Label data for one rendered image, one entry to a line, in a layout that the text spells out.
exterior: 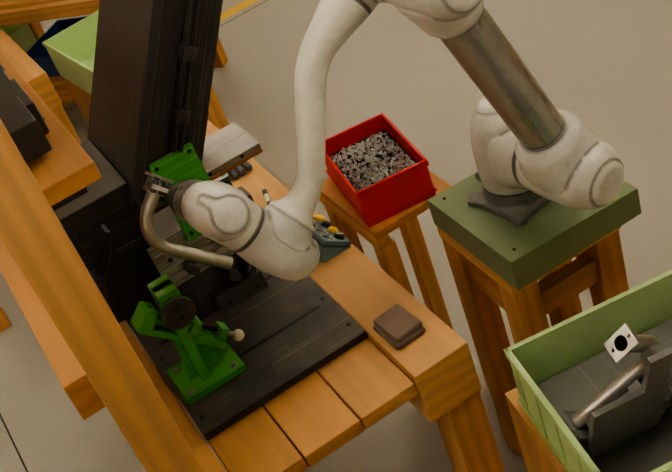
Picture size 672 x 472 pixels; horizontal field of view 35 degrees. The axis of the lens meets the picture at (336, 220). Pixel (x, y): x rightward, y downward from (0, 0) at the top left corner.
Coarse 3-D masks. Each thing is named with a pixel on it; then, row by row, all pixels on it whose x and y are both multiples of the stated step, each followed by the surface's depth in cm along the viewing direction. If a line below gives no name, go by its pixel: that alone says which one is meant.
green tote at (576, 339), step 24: (648, 288) 214; (600, 312) 213; (624, 312) 215; (648, 312) 217; (552, 336) 212; (576, 336) 214; (600, 336) 217; (528, 360) 214; (552, 360) 216; (576, 360) 218; (528, 384) 202; (528, 408) 215; (552, 408) 196; (552, 432) 203; (576, 456) 190
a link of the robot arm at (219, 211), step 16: (192, 192) 199; (208, 192) 195; (224, 192) 193; (240, 192) 196; (192, 208) 197; (208, 208) 193; (224, 208) 192; (240, 208) 193; (256, 208) 201; (192, 224) 199; (208, 224) 193; (224, 224) 192; (240, 224) 194; (256, 224) 200; (224, 240) 198; (240, 240) 199
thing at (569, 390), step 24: (600, 360) 217; (624, 360) 215; (552, 384) 215; (576, 384) 214; (600, 384) 212; (576, 408) 209; (648, 432) 199; (600, 456) 198; (624, 456) 197; (648, 456) 195
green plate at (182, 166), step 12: (168, 156) 248; (180, 156) 249; (192, 156) 250; (156, 168) 247; (168, 168) 248; (180, 168) 249; (192, 168) 250; (204, 168) 252; (180, 180) 250; (204, 180) 252; (168, 204) 251; (192, 228) 253
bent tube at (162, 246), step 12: (168, 180) 230; (144, 204) 230; (156, 204) 231; (144, 216) 230; (144, 228) 230; (156, 240) 232; (168, 252) 233; (180, 252) 235; (192, 252) 236; (204, 252) 238; (216, 264) 240; (228, 264) 241
